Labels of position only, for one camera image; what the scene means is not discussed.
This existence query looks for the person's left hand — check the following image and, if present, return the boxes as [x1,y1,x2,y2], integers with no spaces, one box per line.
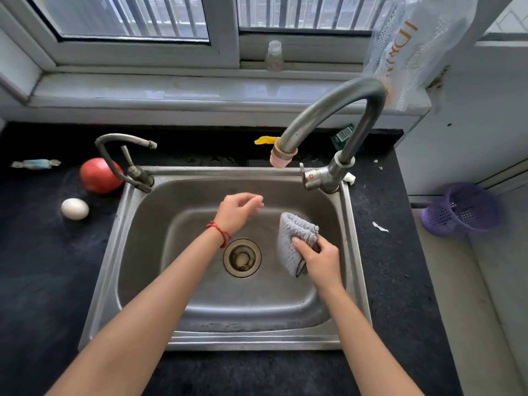
[214,192,265,238]

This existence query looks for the person's right hand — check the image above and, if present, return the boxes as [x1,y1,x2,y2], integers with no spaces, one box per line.
[291,234,345,293]

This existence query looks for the grey dish cloth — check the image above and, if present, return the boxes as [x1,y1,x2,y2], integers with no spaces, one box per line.
[277,212,321,278]

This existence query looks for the person's left forearm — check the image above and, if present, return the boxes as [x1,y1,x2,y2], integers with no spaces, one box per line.
[45,222,232,396]

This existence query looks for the person's right forearm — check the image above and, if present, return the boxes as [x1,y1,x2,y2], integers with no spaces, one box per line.
[317,280,426,396]

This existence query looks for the pink faucet nozzle tip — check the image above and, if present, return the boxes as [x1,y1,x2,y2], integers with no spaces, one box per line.
[270,145,298,169]

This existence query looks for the metal sink drain strainer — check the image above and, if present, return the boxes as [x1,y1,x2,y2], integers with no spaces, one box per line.
[223,238,262,279]

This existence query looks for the stainless steel sink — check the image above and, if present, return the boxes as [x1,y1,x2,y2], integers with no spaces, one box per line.
[78,166,373,352]

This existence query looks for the green packet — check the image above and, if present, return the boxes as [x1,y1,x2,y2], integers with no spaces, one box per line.
[330,123,355,151]

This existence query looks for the large curved metal faucet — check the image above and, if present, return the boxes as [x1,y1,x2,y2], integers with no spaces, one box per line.
[270,77,387,194]

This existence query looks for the grey window sill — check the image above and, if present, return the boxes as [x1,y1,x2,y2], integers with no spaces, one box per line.
[28,71,432,117]

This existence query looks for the clear plastic bottle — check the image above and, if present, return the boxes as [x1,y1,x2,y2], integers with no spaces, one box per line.
[266,40,285,72]

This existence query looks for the small metal faucet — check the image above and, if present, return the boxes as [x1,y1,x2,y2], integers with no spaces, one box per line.
[95,133,158,194]

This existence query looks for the red tomato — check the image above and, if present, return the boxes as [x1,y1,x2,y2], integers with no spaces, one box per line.
[79,158,125,194]

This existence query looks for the purple plastic basket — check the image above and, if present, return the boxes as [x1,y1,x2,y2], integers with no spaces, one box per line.
[421,182,502,238]

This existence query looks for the white egg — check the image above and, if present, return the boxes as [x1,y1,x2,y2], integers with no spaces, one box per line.
[61,198,90,221]

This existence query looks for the blue candy wrapper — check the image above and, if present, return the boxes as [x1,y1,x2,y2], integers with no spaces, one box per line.
[10,158,62,170]

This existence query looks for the metal window bars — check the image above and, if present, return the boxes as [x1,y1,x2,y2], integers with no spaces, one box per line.
[105,0,386,37]

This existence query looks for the clear plastic bag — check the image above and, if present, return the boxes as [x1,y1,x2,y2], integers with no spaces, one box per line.
[362,0,480,112]

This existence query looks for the red string bracelet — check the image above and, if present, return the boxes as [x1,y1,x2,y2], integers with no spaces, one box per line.
[207,220,232,249]

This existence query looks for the white window frame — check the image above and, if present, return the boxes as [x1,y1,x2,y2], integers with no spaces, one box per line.
[0,0,397,71]

